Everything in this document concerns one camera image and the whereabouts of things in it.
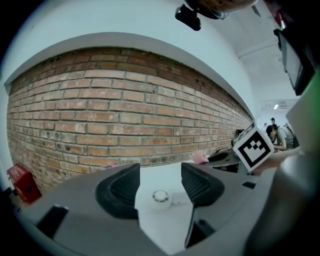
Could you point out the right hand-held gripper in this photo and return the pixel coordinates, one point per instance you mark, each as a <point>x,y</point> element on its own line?
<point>253,147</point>

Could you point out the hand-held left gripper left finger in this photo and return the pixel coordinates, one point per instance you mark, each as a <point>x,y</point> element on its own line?
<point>82,212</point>

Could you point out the person's right forearm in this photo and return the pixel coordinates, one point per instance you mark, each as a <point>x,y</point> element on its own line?
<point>275,161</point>

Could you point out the ceiling light tube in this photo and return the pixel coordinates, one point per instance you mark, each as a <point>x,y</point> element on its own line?
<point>276,107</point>

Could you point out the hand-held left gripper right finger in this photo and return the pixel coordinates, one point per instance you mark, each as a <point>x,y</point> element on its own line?
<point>225,200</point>

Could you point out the red box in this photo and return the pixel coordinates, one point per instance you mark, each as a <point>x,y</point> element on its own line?
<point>23,185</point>

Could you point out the black head camera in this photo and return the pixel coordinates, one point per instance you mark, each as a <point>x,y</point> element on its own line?
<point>188,17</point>

